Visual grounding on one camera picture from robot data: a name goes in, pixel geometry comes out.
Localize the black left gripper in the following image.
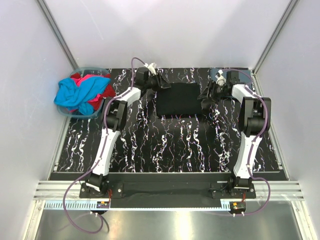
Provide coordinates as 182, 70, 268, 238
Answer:
144, 72, 170, 92

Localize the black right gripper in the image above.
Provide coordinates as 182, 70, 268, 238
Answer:
197, 80, 229, 105

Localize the black t shirt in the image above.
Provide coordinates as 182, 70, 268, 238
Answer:
155, 82, 202, 116

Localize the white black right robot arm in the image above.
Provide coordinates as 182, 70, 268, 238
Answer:
197, 68, 272, 199

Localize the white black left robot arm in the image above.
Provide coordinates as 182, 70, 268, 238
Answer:
80, 62, 171, 198

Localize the folded grey-blue t shirt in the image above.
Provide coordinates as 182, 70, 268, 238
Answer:
210, 67, 253, 90

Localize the red t shirt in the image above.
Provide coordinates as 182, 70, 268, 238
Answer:
78, 74, 116, 110

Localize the teal plastic laundry basket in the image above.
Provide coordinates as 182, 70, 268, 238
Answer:
55, 67, 110, 119

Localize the pink t shirt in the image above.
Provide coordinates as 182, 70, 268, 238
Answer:
70, 73, 110, 115

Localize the bright blue t shirt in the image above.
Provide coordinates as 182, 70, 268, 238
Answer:
54, 76, 111, 115

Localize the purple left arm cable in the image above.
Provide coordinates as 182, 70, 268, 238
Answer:
62, 57, 147, 235

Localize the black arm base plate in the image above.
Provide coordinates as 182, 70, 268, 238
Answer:
79, 173, 256, 201

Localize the aluminium frame post right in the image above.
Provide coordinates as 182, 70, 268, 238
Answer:
252, 0, 300, 75

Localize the aluminium frame post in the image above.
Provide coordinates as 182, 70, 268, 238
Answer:
252, 0, 300, 75
35, 0, 79, 70

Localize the white slotted cable duct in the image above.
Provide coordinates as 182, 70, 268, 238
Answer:
44, 198, 231, 211

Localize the aluminium frame post left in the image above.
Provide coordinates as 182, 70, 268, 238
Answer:
35, 0, 79, 70

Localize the aluminium front rail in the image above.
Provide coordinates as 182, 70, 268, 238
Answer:
33, 181, 85, 200

